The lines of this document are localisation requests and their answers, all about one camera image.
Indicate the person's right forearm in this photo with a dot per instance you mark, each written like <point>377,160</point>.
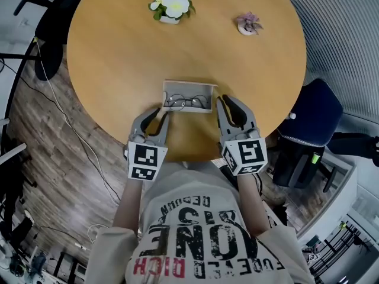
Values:
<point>253,206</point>

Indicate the black high-back office chair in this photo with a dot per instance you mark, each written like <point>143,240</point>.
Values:
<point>287,167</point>

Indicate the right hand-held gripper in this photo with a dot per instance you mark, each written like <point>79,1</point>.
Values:
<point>251,152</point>

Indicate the clear plastic water bottle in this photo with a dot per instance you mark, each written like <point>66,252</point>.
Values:
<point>291,116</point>

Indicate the blue fabric chair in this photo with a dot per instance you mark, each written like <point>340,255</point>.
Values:
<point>314,114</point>

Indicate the white window blinds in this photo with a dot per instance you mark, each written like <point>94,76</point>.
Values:
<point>340,40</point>

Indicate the small pink potted plant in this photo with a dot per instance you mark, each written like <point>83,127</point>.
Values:
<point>248,25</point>

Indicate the green plastic cup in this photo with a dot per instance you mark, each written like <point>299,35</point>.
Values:
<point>316,158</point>

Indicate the white flower potted plant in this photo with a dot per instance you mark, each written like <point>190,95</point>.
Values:
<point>176,6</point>

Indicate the black metal rack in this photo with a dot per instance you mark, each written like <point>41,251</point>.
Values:
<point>334,247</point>

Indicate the white partition desk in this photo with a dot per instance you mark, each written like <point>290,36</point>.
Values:
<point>331,206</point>

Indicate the person's printed beige t-shirt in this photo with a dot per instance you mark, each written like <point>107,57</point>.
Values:
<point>192,220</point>

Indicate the black armrest office chair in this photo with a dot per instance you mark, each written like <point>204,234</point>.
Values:
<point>56,22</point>

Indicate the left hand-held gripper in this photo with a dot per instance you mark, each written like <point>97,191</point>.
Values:
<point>145,155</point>

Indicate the white glasses case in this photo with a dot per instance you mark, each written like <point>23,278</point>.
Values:
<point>189,87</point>

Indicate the person's left forearm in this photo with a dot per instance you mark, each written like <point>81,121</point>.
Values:
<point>127,206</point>

